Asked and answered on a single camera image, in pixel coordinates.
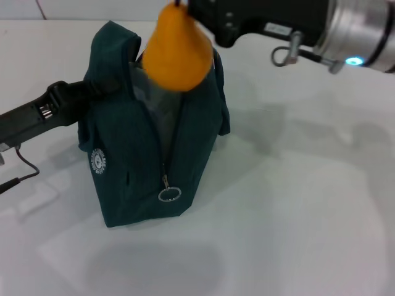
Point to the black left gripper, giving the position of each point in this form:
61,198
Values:
24,118

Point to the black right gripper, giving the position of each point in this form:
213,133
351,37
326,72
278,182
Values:
262,12

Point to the orange pear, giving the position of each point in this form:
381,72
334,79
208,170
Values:
177,55

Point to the dark teal insulated lunch bag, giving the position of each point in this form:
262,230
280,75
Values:
123,148

